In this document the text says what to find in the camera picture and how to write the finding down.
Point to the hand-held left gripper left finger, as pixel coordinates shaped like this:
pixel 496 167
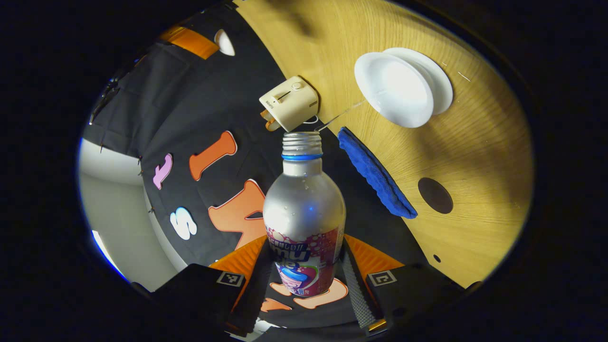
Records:
pixel 251 294

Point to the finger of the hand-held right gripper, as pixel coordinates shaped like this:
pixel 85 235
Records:
pixel 190 42

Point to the dark round coaster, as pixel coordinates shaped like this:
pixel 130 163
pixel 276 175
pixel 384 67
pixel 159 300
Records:
pixel 435 195

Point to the blue folded cloth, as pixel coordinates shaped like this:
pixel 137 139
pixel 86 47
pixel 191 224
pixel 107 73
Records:
pixel 375 175

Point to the white toaster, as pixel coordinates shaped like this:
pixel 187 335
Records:
pixel 289 102

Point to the silver water bottle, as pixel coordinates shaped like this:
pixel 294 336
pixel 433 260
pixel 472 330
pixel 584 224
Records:
pixel 304 209

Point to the white teacup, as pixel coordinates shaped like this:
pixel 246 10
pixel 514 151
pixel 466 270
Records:
pixel 399 90

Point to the bread slice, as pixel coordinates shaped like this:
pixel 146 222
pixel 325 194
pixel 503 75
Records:
pixel 264 115
pixel 272 126

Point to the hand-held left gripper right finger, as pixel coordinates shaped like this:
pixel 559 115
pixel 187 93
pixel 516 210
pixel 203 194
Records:
pixel 354 289

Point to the black backdrop cloth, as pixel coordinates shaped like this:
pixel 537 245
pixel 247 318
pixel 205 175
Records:
pixel 190 104

